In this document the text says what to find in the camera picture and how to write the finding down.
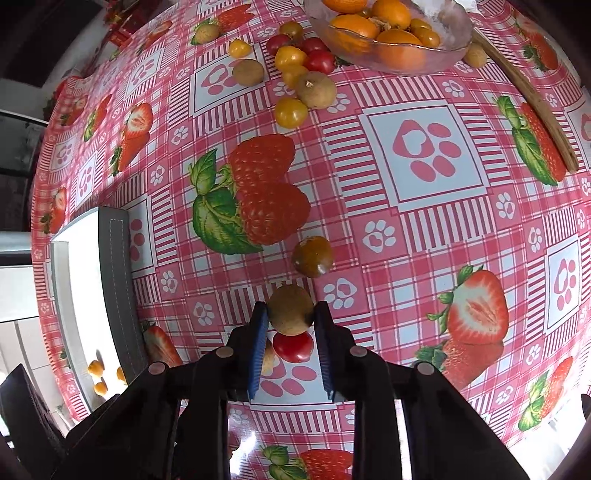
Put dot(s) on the dark chair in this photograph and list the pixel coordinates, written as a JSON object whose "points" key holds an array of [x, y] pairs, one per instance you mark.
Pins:
{"points": [[27, 415]]}

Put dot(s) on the red-yellow cherry tomato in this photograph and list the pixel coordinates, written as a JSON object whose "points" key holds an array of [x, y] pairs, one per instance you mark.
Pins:
{"points": [[291, 30]]}

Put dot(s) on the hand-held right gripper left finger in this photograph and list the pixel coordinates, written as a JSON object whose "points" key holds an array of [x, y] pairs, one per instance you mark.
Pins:
{"points": [[258, 355]]}

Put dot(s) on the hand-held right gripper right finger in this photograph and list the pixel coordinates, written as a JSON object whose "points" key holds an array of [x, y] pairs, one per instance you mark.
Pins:
{"points": [[324, 360]]}

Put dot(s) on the wooden stick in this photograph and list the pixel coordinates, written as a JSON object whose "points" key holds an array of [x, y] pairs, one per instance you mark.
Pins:
{"points": [[526, 94]]}

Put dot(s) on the red box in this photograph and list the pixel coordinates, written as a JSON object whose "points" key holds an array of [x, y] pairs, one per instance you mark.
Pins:
{"points": [[121, 21]]}

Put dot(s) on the white tray with grey rim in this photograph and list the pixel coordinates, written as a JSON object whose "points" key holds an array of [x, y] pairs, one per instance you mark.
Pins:
{"points": [[83, 286]]}

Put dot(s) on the large brown longan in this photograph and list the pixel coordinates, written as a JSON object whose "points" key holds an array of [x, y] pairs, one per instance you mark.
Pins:
{"points": [[316, 90]]}

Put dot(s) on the red checked strawberry tablecloth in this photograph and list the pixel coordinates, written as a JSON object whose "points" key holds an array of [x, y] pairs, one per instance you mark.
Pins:
{"points": [[415, 230]]}

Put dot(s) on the small orange tomato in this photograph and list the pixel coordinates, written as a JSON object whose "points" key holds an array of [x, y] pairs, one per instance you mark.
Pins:
{"points": [[428, 38], [419, 23]]}

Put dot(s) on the clear glass bowl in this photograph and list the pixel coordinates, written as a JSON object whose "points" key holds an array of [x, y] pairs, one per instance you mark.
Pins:
{"points": [[451, 32]]}

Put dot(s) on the small orange fruit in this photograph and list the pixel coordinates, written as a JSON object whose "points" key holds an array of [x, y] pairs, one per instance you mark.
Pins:
{"points": [[121, 374], [100, 388], [95, 368]]}

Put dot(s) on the orange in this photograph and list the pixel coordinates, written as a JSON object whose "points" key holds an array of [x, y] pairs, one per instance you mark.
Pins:
{"points": [[391, 12], [354, 26], [401, 56], [344, 4]]}

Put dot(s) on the yellow cherry tomato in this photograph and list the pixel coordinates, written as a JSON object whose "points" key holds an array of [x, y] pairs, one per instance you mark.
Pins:
{"points": [[238, 48], [293, 76], [291, 112], [290, 57]]}

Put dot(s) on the dark green-brown tomato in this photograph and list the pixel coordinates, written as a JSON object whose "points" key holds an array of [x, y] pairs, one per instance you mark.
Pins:
{"points": [[313, 256]]}

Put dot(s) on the red cherry tomato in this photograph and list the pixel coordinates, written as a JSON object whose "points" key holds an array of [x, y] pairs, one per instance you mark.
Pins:
{"points": [[322, 62], [314, 45], [278, 44], [293, 347]]}

